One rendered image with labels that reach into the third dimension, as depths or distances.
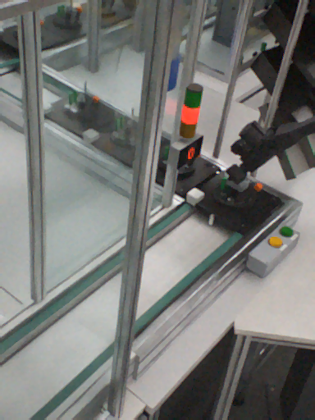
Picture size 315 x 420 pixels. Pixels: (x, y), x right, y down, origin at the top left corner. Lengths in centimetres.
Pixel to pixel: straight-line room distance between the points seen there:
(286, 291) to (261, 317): 15
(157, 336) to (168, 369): 11
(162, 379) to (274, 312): 43
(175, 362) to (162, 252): 37
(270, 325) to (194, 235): 38
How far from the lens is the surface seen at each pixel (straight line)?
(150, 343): 160
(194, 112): 175
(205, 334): 177
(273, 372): 285
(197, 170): 216
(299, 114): 213
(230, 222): 196
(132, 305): 125
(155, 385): 165
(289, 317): 189
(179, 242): 193
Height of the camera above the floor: 223
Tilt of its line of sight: 40 degrees down
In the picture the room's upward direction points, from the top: 8 degrees clockwise
